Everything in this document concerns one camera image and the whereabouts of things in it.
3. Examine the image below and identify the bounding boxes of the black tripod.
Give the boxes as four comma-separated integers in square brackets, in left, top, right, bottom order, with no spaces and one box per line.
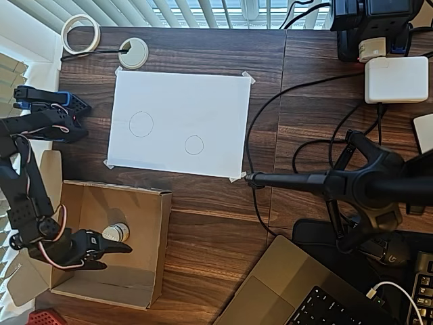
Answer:
[243,130,433,255]

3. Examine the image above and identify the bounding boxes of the black mouse pad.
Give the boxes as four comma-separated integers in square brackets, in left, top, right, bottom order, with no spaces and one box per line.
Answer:
[292,218,433,325]

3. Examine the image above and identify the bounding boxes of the long black cable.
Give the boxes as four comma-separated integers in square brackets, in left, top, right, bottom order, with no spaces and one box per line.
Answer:
[244,72,368,238]

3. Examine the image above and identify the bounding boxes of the white paper sheet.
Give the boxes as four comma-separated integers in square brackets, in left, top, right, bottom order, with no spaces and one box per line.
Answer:
[107,69,252,179]

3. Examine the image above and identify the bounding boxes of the black power strip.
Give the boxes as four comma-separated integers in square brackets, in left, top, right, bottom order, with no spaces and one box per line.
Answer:
[329,0,426,62]

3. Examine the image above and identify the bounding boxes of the black adapter cable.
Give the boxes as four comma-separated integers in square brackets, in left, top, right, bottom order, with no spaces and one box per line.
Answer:
[292,101,385,177]

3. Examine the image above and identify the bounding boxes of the white flat device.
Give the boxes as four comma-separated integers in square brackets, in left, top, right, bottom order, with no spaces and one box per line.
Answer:
[411,113,433,155]

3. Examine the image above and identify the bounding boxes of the thin black cable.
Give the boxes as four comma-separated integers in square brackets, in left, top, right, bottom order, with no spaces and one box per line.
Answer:
[60,47,131,62]

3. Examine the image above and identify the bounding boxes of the cream vertical blinds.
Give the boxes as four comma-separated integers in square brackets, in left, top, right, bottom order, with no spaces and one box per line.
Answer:
[0,50,58,325]

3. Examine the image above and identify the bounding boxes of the white vertical window blinds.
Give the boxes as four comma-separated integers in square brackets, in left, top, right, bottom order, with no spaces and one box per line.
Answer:
[0,0,336,30]

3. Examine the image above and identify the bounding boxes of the white charging cable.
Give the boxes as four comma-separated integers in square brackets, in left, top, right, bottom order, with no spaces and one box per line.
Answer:
[368,280,426,325]

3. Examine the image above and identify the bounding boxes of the white round desk grommet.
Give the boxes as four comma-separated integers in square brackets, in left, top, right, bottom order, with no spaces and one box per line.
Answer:
[118,37,150,70]

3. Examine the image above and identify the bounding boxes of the small silver tin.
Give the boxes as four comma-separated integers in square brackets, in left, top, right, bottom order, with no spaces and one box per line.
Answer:
[101,222,131,244]

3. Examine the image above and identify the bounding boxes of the masking tape roll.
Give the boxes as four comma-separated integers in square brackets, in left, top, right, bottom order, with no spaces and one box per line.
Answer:
[61,14,101,55]

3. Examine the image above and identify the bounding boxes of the small white plug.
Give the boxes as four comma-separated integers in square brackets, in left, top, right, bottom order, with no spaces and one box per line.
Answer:
[357,37,388,64]

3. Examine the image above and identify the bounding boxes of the open cardboard box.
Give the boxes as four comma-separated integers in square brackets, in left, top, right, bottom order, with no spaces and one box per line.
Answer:
[5,150,173,311]

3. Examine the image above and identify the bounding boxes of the black computer mouse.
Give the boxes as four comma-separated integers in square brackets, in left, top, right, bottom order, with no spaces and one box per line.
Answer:
[378,233,415,267]

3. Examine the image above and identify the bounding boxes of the black keyboard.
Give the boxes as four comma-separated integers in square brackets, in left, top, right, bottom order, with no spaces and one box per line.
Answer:
[407,250,433,325]

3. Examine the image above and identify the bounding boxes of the white power adapter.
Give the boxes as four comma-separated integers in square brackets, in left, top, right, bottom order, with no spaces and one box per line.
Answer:
[364,56,430,104]

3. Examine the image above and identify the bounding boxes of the grey laptop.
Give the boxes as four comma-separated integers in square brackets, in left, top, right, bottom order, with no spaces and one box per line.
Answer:
[212,234,400,325]

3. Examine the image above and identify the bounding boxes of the blue plug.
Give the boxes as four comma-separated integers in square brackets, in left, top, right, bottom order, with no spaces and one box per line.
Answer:
[387,33,409,55]

